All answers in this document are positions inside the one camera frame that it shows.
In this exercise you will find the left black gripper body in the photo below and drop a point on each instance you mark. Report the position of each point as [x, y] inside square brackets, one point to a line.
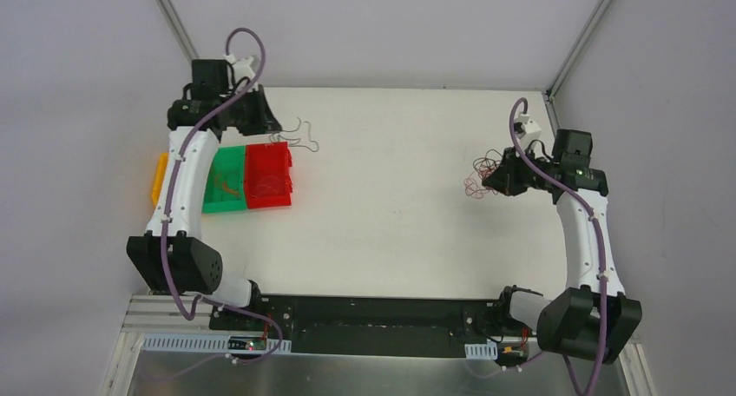
[249, 112]

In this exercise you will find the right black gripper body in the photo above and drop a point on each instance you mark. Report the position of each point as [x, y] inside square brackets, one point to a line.
[518, 171]

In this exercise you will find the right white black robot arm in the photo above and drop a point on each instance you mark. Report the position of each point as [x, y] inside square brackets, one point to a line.
[592, 316]

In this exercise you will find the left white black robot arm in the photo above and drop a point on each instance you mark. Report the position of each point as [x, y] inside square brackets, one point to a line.
[170, 254]

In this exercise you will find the red plastic bin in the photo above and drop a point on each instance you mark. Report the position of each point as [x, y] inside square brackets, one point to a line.
[268, 182]

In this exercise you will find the green plastic bin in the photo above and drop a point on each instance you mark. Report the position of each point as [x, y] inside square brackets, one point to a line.
[225, 183]

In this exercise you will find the yellow plastic bin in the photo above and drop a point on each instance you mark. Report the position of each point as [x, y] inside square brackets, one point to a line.
[159, 174]

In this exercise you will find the right controller circuit board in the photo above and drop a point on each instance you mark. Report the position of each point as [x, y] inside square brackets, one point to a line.
[510, 357]

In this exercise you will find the controller circuit board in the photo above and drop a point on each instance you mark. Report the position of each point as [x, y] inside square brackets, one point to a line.
[244, 344]
[510, 357]

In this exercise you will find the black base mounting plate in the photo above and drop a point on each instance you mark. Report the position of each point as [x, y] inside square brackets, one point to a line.
[424, 328]

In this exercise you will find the left controller circuit board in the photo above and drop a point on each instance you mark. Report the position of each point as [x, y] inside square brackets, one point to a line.
[244, 344]

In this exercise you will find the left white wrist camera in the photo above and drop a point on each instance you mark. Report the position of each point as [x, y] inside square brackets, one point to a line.
[242, 67]

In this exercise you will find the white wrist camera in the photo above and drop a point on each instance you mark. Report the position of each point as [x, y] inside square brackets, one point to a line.
[526, 129]
[242, 67]

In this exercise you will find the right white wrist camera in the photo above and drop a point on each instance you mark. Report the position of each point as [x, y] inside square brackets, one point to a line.
[526, 129]

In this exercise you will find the right white slotted cable duct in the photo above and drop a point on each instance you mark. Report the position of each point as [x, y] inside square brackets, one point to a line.
[482, 351]

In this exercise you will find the white slotted cable duct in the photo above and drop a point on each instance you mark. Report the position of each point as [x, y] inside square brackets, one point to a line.
[192, 343]
[482, 351]

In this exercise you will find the left white slotted cable duct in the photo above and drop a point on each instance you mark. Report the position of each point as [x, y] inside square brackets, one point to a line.
[192, 343]

